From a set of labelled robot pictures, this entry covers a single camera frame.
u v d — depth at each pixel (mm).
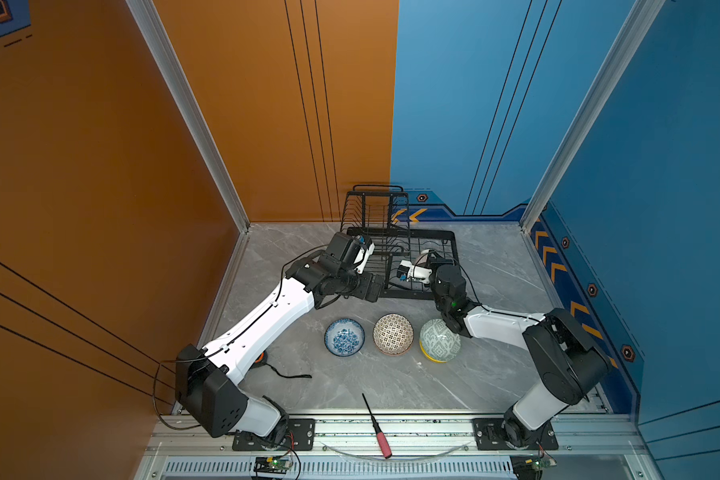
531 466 700
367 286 671
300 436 740
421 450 725
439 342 852
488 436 725
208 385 395
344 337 892
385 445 715
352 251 599
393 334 886
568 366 458
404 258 809
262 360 831
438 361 822
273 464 709
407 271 790
